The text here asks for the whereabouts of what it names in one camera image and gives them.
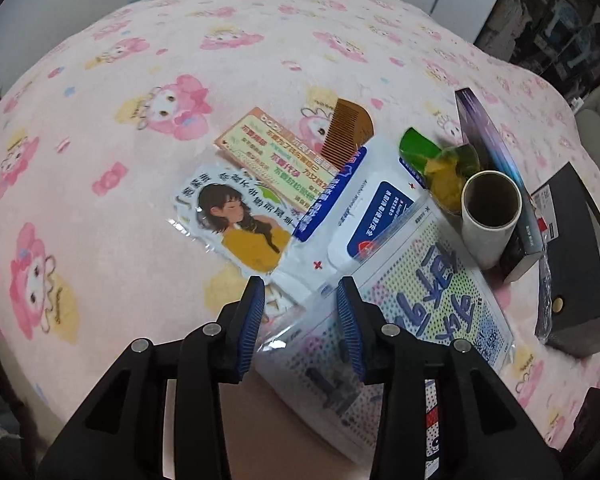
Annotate black open storage box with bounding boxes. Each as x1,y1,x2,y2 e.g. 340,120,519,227
532,164,600,359

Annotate pink cartoon print blanket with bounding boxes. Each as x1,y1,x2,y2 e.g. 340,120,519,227
0,0,600,453

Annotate green yellow snack wrapper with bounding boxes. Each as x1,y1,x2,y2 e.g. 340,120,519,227
399,128,481,214

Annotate white lint roller refill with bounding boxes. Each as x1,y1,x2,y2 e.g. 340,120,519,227
460,170,522,270

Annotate girl illustration sachet packet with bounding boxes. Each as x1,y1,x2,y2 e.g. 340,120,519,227
172,165,299,282

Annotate white blue wet wipes pack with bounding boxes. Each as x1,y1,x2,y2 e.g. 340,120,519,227
272,138,426,302

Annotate brown wooden comb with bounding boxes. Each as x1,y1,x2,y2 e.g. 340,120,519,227
321,99,374,170

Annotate black Smart Devil box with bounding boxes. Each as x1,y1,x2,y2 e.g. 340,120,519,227
455,88,544,283

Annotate dotted pattern plastic packet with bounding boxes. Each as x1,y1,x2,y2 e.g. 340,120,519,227
256,200,514,468

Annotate orange green printed card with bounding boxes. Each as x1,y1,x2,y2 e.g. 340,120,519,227
215,107,338,212

